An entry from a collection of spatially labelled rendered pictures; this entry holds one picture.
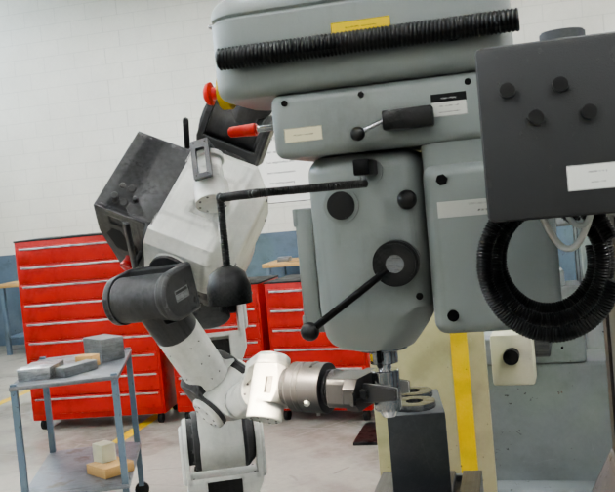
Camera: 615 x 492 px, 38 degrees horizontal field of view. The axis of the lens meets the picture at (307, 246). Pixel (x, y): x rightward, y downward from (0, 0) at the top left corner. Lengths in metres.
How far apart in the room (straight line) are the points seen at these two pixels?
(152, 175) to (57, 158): 10.14
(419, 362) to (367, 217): 1.92
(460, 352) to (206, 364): 1.60
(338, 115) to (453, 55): 0.19
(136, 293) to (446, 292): 0.62
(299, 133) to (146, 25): 10.20
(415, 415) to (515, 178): 0.87
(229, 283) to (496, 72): 0.56
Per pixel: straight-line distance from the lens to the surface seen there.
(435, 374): 3.26
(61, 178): 11.90
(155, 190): 1.79
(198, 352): 1.76
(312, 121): 1.37
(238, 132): 1.62
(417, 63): 1.34
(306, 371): 1.54
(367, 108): 1.36
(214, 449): 2.11
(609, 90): 1.09
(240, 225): 1.77
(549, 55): 1.09
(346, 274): 1.39
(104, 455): 4.59
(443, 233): 1.34
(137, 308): 1.69
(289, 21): 1.39
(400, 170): 1.37
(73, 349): 6.90
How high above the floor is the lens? 1.56
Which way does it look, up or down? 3 degrees down
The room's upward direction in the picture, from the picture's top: 5 degrees counter-clockwise
